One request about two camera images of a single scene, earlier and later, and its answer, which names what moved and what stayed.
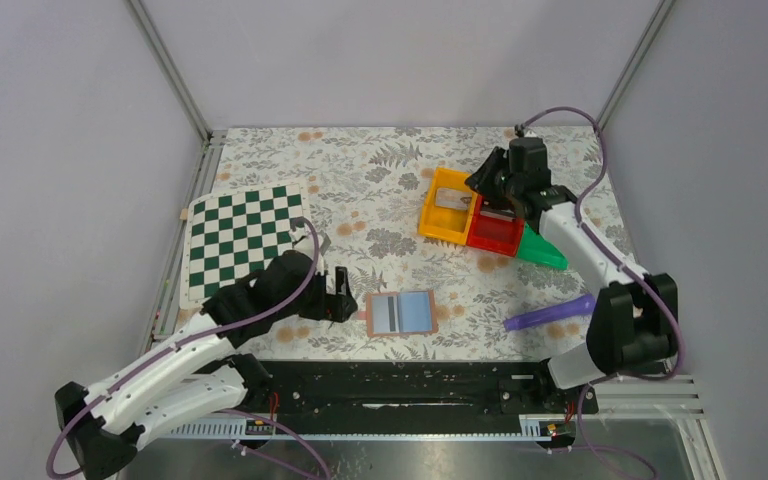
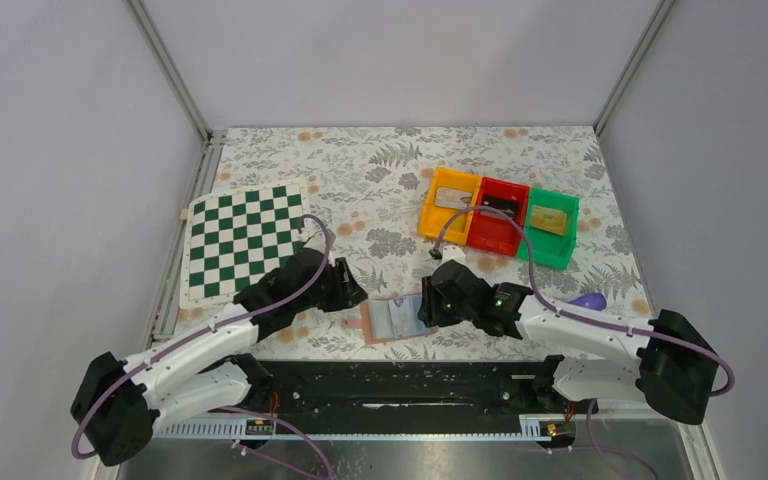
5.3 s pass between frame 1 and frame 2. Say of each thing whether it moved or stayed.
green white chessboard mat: stayed
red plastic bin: stayed
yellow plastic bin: stayed
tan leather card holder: moved
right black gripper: moved
